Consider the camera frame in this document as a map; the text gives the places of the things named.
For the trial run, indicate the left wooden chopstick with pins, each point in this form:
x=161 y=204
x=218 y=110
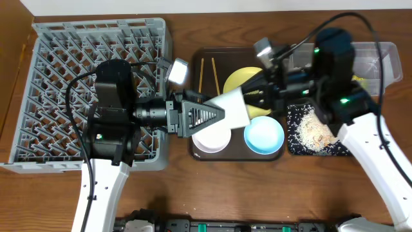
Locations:
x=201 y=75

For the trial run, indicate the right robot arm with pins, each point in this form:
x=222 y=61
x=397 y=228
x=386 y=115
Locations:
x=346 y=108

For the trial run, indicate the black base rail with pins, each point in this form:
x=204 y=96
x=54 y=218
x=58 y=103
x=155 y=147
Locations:
x=149 y=220

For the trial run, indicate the black waste tray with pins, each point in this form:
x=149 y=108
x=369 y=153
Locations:
x=293 y=118

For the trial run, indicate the light blue bowl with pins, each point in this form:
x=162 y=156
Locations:
x=264 y=135

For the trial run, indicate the clear plastic bin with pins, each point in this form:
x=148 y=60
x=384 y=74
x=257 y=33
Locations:
x=367 y=63

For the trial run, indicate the spilled rice food scraps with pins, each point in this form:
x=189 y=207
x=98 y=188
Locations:
x=313 y=134

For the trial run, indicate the right wooden chopstick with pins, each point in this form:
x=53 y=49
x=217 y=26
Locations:
x=215 y=76

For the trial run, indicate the yellow green wrapper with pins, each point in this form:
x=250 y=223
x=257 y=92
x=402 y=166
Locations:
x=360 y=80

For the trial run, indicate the wooden chopstick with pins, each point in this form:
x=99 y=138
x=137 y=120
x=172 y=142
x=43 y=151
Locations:
x=215 y=76
x=201 y=75

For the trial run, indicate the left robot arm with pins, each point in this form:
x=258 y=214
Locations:
x=113 y=132

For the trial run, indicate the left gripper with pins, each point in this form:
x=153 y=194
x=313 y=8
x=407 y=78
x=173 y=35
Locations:
x=174 y=116

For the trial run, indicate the yellow plate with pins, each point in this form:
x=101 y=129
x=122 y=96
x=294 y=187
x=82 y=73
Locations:
x=236 y=79

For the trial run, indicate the grey dishwasher rack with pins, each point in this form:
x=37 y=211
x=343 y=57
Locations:
x=60 y=90

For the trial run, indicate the white cup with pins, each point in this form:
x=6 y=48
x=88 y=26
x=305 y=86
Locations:
x=236 y=113

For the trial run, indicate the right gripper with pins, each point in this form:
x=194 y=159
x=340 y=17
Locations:
x=274 y=93

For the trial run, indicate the pink bowl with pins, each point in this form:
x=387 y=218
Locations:
x=212 y=139

